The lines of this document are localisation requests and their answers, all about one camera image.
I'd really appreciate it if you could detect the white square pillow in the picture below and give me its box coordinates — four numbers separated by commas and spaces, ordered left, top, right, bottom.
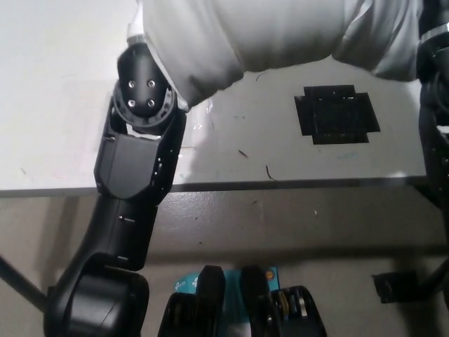
133, 0, 427, 113

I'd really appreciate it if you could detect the black tape square on table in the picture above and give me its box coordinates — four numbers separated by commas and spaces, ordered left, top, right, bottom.
293, 84, 382, 146

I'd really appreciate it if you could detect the black table leg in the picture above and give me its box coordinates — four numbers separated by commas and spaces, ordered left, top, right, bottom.
0, 253, 49, 312

